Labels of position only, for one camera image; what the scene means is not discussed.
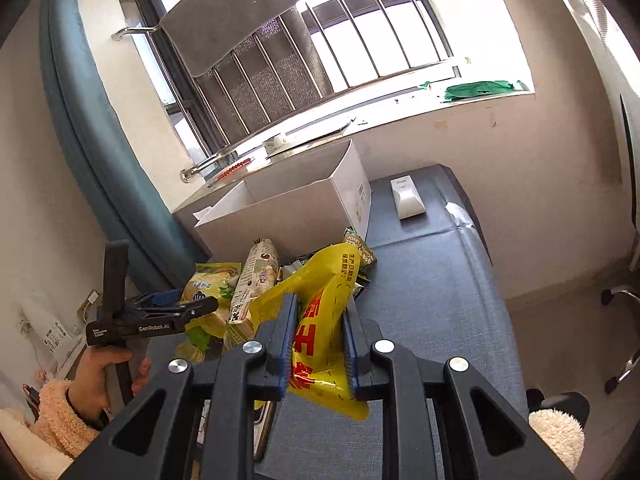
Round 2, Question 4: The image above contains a long beige cracker pack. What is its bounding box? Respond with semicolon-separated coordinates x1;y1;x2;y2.
224;238;280;351

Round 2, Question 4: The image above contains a steel window rail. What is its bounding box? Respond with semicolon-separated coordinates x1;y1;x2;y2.
110;24;281;184

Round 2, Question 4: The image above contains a dark green pea snack bag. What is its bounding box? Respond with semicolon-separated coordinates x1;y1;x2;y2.
343;226;378;281

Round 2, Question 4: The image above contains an orange beaded tool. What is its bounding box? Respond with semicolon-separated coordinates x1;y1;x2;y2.
214;157;254;182

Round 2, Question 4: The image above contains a yellow potato stick bag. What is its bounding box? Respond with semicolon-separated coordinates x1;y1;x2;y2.
179;261;244;366

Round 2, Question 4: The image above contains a teal curtain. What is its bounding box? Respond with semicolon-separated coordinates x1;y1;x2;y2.
39;0;205;292

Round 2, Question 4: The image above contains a white remote control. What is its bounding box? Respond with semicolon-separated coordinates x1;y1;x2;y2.
390;176;426;220

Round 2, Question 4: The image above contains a grey flat board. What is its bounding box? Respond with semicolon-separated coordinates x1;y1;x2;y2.
284;118;355;148

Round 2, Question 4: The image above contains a fluffy peach left sleeve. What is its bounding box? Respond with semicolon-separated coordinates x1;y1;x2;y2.
32;380;100;458

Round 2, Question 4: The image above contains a left hand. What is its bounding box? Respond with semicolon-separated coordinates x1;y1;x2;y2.
66;347;134;422

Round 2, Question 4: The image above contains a white cardboard box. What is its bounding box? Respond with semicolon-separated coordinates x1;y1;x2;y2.
195;140;371;261

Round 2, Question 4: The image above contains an office chair base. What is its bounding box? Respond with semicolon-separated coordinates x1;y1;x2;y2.
598;284;640;396

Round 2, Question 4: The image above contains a green plastic bag on sill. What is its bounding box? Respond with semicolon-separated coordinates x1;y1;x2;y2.
440;80;529;103

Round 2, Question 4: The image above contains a yellow red-lettered snack pouch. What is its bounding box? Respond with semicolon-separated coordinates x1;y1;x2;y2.
250;243;369;420

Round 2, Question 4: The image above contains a grey hanging towel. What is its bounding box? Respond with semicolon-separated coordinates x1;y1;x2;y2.
160;0;299;78

